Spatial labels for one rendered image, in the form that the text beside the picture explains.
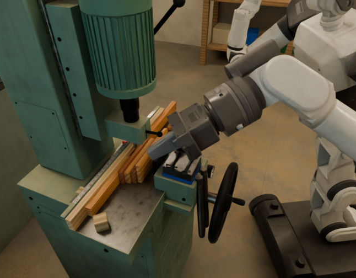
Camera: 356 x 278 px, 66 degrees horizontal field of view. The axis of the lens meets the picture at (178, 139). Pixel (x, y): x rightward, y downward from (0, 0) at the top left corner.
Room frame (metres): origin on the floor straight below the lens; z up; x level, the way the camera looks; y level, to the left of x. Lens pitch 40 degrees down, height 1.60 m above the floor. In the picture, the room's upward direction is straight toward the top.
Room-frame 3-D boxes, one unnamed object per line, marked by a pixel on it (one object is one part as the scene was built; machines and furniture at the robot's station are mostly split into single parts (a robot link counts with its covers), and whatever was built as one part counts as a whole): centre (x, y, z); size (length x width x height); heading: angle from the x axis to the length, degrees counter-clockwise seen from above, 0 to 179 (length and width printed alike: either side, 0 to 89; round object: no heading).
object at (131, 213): (0.66, 0.07, 0.87); 0.61 x 0.30 x 0.06; 157
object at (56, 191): (0.78, 0.26, 0.76); 0.57 x 0.45 x 0.09; 67
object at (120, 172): (0.69, 0.15, 0.93); 0.18 x 0.02 x 0.06; 157
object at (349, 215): (0.88, -0.87, 0.28); 0.21 x 0.20 x 0.13; 97
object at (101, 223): (0.45, 0.22, 0.92); 0.04 x 0.03 x 0.04; 110
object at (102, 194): (0.77, 0.14, 0.92); 0.62 x 0.02 x 0.04; 157
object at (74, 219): (0.71, 0.18, 0.92); 0.60 x 0.02 x 0.05; 157
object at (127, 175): (0.70, 0.13, 0.92); 0.19 x 0.02 x 0.05; 157
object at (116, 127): (0.74, 0.17, 1.03); 0.14 x 0.07 x 0.09; 67
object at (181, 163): (0.63, -0.02, 0.99); 0.13 x 0.11 x 0.06; 157
